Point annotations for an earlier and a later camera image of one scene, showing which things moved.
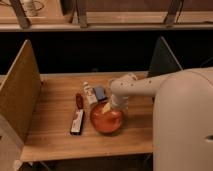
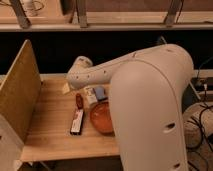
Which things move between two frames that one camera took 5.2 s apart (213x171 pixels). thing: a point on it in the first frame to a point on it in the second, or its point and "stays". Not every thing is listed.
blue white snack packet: [100, 92] stays
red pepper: [79, 101] stays
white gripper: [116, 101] to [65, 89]
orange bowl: [106, 123] stays
